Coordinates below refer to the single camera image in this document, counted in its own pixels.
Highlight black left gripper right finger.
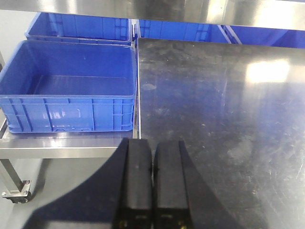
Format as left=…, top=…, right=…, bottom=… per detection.
left=152, top=140, right=241, bottom=229

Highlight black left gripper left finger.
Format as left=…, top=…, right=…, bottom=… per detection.
left=22, top=138, right=153, bottom=229

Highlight middle blue crate on shelf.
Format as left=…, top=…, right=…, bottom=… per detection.
left=136, top=20, right=231, bottom=43

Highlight blue crate on shelf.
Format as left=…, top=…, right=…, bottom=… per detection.
left=136, top=20, right=231, bottom=43
left=220, top=25, right=305, bottom=48

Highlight right blue crate on shelf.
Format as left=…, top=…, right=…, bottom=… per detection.
left=220, top=25, right=305, bottom=48

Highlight cart caster wheel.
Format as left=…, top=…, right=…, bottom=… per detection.
left=1, top=180, right=31, bottom=204

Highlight steel side cart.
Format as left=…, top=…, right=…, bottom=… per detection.
left=0, top=40, right=141, bottom=194

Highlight front blue side bin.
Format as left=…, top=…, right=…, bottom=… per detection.
left=0, top=40, right=138, bottom=134

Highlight blue side bin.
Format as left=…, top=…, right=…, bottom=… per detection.
left=25, top=12, right=132, bottom=45
left=0, top=40, right=138, bottom=134

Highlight rear blue side bin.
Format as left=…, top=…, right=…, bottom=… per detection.
left=25, top=12, right=132, bottom=45

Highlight stainless steel shelf rail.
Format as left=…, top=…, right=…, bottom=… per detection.
left=0, top=0, right=305, bottom=31

